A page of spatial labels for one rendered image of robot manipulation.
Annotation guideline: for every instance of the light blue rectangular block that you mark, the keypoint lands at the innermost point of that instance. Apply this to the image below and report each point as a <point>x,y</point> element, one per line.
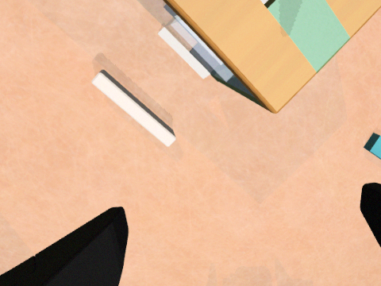
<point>374,145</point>

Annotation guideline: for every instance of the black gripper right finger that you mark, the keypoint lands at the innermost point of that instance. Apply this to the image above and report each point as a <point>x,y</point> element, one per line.
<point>370,207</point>

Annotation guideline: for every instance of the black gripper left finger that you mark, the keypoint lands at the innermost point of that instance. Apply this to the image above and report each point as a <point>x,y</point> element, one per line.
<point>92,255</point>

